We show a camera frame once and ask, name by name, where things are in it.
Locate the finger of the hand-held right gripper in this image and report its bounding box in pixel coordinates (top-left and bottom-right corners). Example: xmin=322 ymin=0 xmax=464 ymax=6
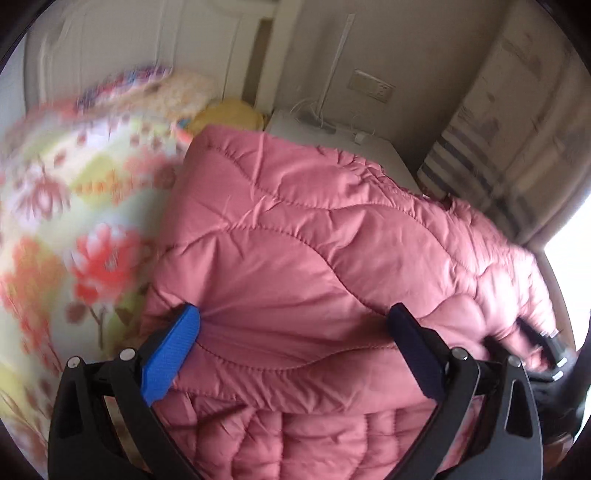
xmin=517 ymin=318 xmax=578 ymax=370

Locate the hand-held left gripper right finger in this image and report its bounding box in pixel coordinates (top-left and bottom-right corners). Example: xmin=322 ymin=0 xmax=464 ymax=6
xmin=387 ymin=302 xmax=544 ymax=480

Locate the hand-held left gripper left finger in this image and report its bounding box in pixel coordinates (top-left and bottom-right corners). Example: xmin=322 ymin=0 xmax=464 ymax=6
xmin=48 ymin=302 xmax=201 ymax=480

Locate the pink quilt with floral reverse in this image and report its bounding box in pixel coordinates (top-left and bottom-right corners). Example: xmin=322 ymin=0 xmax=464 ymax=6
xmin=0 ymin=104 xmax=561 ymax=480

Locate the white nightstand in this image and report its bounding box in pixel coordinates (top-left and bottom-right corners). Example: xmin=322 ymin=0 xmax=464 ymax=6
xmin=265 ymin=109 xmax=423 ymax=195

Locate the striped beige curtain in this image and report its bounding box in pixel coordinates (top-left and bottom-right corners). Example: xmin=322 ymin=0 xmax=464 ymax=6
xmin=418 ymin=9 xmax=591 ymax=245

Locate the yellow pillow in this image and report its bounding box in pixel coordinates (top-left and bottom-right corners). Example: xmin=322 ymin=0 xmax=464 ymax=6
xmin=189 ymin=99 xmax=269 ymax=134

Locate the cream floral pillow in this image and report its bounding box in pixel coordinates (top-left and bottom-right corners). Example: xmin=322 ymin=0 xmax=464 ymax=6
xmin=124 ymin=71 xmax=222 ymax=127

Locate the multicoloured patterned pillow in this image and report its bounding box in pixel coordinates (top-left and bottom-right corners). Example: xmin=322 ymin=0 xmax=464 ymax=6
xmin=76 ymin=65 xmax=174 ymax=112

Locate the white wooden headboard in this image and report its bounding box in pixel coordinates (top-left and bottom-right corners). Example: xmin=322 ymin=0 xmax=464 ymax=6
xmin=23 ymin=0 xmax=282 ymax=104

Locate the white charger cable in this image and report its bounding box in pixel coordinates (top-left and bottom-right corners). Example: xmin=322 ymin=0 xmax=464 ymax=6
xmin=290 ymin=99 xmax=375 ymax=144

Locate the wall power outlet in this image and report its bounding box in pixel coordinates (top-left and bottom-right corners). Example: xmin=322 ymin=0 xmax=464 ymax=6
xmin=347 ymin=69 xmax=396 ymax=103

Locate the white wall cable conduit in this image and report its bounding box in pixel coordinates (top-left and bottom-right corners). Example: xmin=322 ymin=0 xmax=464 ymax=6
xmin=318 ymin=14 xmax=356 ymax=118

